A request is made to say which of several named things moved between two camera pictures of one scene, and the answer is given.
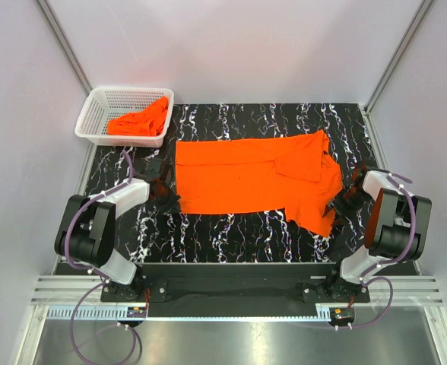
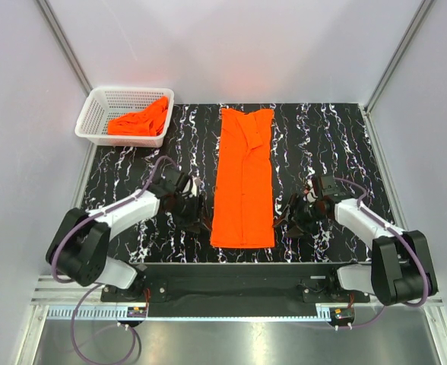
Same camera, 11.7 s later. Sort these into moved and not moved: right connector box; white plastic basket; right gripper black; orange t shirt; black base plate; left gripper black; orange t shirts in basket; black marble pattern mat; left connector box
Moved: orange t shirt; left gripper black; right gripper black
Not moved: white plastic basket; black base plate; left connector box; black marble pattern mat; orange t shirts in basket; right connector box
